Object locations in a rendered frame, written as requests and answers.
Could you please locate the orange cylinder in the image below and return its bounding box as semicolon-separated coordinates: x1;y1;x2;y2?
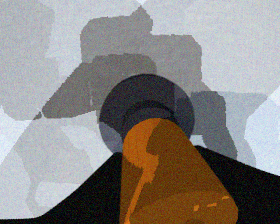
120;118;239;224

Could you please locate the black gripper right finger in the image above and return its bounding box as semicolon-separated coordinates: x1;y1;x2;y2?
194;146;280;224

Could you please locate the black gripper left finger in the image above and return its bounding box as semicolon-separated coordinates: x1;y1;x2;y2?
0;152;122;224

